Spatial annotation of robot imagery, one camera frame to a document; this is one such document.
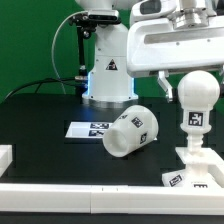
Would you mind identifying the white front wall bar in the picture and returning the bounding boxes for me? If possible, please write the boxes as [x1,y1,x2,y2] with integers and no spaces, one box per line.
[0,183,224,215]

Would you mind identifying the white lamp bulb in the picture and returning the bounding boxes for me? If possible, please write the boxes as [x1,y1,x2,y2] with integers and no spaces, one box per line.
[178,70,220,153]

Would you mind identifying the white left wall block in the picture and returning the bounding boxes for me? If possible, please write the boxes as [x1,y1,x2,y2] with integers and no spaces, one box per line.
[0,145,13,177]

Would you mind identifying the black cable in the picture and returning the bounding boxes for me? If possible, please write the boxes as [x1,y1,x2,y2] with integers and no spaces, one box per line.
[3,77,88,101]

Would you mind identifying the white lamp shade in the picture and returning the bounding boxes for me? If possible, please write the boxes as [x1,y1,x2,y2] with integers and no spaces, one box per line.
[103,105,159,157]

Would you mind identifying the white lamp base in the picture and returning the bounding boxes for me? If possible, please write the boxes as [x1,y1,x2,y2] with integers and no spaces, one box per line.
[162,147,224,189]

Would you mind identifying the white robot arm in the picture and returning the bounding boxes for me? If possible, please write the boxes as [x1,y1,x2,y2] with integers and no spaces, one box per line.
[75,0,224,107]

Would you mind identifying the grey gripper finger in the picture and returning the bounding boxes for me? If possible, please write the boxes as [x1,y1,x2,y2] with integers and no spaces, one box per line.
[157,70,173,102]

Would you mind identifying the white paper marker sheet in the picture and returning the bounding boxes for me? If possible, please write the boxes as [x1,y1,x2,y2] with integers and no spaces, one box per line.
[65,121,158,144]

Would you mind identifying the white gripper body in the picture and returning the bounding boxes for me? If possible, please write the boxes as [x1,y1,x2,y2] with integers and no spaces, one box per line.
[127,16,224,78]

